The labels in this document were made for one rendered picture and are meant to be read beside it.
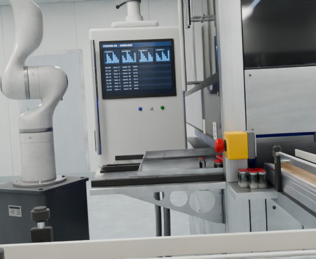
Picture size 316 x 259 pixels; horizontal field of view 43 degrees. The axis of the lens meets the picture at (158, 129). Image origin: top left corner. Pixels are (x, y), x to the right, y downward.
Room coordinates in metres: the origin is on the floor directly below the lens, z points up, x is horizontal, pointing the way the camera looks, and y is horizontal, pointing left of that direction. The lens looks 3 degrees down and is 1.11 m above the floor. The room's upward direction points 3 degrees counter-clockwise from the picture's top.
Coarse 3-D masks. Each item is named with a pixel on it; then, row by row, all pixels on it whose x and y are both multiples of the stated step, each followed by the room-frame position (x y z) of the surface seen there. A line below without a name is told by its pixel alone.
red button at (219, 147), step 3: (216, 141) 1.08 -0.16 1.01; (219, 141) 1.07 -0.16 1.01; (222, 141) 1.07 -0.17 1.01; (216, 144) 1.07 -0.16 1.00; (219, 144) 1.07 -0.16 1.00; (222, 144) 1.07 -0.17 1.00; (216, 147) 1.08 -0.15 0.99; (219, 147) 1.07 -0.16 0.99; (222, 147) 1.07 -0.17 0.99; (216, 150) 1.08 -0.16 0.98; (219, 150) 1.07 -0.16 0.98; (222, 150) 1.07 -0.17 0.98
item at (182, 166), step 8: (152, 160) 1.47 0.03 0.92; (160, 160) 1.47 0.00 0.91; (168, 160) 1.47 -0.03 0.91; (176, 160) 1.47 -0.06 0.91; (184, 160) 1.47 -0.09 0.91; (192, 160) 1.47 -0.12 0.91; (208, 160) 1.47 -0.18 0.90; (144, 168) 1.47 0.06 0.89; (152, 168) 1.47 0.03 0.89; (160, 168) 1.47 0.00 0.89; (168, 168) 1.47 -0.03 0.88; (176, 168) 1.47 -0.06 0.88; (184, 168) 1.46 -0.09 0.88; (192, 168) 1.44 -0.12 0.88; (208, 168) 1.42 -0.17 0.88; (216, 168) 1.21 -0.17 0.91; (144, 176) 1.21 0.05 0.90; (152, 176) 1.21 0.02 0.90
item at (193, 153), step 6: (168, 150) 1.81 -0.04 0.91; (174, 150) 1.81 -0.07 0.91; (180, 150) 1.81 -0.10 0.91; (186, 150) 1.81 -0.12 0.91; (192, 150) 1.81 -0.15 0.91; (198, 150) 1.81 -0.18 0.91; (204, 150) 1.81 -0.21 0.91; (210, 150) 1.80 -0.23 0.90; (144, 156) 1.62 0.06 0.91; (150, 156) 1.81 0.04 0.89; (156, 156) 1.81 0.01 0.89; (162, 156) 1.81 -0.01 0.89; (168, 156) 1.81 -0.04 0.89; (174, 156) 1.81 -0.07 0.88; (180, 156) 1.55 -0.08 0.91; (186, 156) 1.55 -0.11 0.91; (192, 156) 1.55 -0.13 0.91; (198, 156) 1.55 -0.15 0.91; (204, 156) 1.55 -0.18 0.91; (210, 156) 1.55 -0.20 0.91
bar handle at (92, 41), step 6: (90, 42) 2.09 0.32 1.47; (96, 66) 2.09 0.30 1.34; (96, 72) 2.09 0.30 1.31; (96, 78) 2.08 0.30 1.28; (96, 84) 2.08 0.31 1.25; (96, 90) 2.08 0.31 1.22; (96, 96) 2.08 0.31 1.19; (96, 102) 2.08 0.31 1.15; (96, 108) 2.08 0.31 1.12; (96, 114) 2.08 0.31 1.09; (96, 120) 2.08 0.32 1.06; (96, 126) 2.08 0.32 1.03; (96, 132) 2.08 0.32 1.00; (96, 138) 2.08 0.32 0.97
